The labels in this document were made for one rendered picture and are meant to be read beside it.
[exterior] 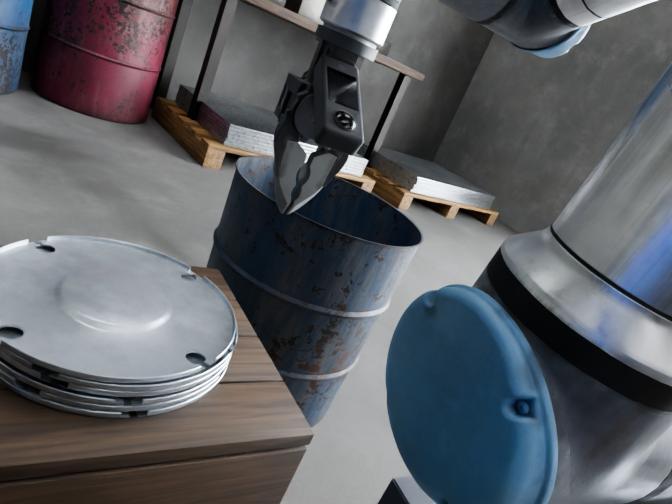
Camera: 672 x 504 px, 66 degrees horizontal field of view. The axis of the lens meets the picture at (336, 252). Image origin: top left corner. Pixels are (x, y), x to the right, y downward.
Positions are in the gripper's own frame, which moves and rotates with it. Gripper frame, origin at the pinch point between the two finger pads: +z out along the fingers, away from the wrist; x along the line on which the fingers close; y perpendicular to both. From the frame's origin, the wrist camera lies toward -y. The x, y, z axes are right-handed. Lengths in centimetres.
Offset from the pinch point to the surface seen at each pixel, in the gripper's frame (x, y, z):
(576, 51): -306, 309, -92
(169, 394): 9.4, -12.2, 19.5
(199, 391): 6.0, -10.9, 19.9
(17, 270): 26.4, 3.2, 17.1
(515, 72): -293, 352, -62
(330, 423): -39, 25, 57
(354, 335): -31.7, 21.2, 29.8
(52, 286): 22.5, 1.1, 17.1
